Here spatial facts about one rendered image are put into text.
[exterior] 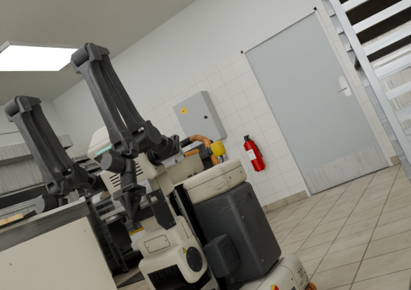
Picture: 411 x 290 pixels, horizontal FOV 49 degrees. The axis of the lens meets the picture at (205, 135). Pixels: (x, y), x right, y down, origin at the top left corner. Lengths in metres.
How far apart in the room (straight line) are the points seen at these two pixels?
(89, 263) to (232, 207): 0.67
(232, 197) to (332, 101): 3.82
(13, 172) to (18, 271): 4.20
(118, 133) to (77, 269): 0.47
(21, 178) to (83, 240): 4.06
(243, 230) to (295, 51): 4.02
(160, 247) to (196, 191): 0.31
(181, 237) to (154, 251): 0.14
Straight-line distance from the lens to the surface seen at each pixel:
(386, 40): 1.76
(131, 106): 1.71
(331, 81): 5.65
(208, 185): 2.00
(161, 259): 1.87
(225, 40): 6.08
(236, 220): 1.98
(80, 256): 1.62
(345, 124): 5.65
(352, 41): 1.72
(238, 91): 6.00
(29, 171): 5.77
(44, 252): 1.54
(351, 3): 1.78
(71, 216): 1.66
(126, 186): 1.52
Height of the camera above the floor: 0.79
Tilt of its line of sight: 5 degrees up
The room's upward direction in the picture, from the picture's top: 24 degrees counter-clockwise
